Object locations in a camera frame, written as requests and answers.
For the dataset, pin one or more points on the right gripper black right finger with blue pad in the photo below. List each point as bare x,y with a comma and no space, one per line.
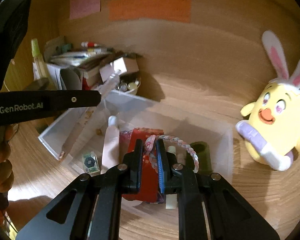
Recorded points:
208,206

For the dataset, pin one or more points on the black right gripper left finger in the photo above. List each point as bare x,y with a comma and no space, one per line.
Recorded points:
89,207

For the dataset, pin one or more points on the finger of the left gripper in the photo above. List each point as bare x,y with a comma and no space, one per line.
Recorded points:
80,98

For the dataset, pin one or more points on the clear plastic syringe tube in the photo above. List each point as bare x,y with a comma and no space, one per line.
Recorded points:
103,89

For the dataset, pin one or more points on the dark green pump bottle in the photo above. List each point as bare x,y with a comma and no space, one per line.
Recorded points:
203,152

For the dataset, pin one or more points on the red packet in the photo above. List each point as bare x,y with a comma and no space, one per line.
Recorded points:
149,177

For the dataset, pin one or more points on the pale green cream tube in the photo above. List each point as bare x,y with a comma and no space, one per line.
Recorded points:
171,201

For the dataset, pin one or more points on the white tape roll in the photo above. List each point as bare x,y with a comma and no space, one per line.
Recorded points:
179,154

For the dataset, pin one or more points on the person's hand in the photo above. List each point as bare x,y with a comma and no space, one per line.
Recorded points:
6,173

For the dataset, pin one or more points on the yellow green spray bottle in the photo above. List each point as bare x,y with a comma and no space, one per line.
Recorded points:
39,66

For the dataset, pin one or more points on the stack of books and papers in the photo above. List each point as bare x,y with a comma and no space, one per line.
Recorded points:
79,69

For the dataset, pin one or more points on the clear plastic storage bin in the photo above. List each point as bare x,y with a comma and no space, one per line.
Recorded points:
135,111

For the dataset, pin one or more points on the small white cardboard box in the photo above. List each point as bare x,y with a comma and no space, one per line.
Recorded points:
121,66

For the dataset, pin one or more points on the pink sticky note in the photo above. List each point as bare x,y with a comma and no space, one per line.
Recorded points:
83,8

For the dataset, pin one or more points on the yellow chick plush toy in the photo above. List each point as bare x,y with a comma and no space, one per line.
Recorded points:
271,125

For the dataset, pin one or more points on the orange sticky note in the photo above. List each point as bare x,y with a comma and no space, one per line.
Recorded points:
170,10

